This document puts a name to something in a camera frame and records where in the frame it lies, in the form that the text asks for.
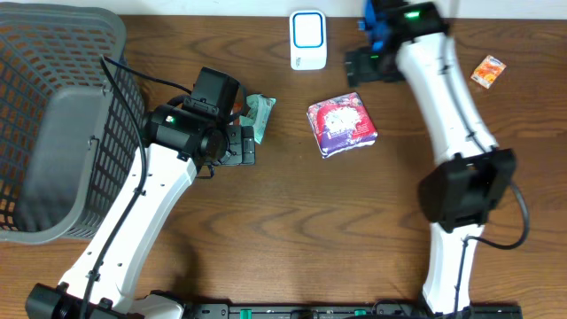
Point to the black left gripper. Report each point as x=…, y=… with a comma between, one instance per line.
x=247, y=144

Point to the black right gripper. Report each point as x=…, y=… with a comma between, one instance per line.
x=366, y=71

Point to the teal snack packet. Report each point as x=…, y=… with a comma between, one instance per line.
x=260, y=108

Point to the purple tissue pack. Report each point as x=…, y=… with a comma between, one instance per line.
x=340, y=124

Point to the orange tissue pack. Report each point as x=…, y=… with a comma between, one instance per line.
x=488, y=71

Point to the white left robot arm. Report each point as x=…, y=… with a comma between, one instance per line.
x=102, y=283

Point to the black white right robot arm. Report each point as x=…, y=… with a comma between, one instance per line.
x=412, y=43

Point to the grey plastic basket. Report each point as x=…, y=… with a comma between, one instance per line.
x=68, y=117

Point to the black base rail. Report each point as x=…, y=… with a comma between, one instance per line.
x=387, y=309

